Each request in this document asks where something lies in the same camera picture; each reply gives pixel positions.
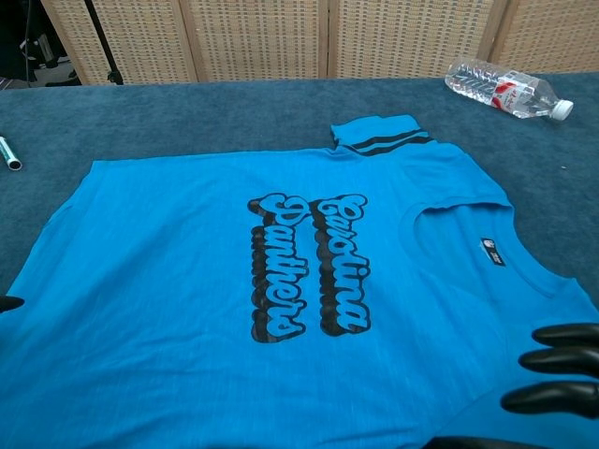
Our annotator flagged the wicker folding screen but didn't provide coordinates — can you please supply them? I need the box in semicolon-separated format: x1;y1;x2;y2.
39;0;599;85

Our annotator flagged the clear plastic water bottle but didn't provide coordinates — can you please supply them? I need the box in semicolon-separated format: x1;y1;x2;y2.
444;55;575;123

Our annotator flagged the blue printed T-shirt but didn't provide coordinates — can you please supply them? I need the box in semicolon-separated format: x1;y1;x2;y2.
0;114;599;449

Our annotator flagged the green white marker pen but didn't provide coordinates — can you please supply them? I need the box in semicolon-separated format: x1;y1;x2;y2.
0;135;23;172

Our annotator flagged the black tripod stand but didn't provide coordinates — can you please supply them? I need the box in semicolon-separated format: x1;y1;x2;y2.
83;0;125;86

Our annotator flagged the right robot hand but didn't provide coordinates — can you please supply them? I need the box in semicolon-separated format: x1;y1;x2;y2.
430;322;599;449

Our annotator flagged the dark blue table mat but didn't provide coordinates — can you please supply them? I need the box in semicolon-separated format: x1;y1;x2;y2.
0;72;599;319

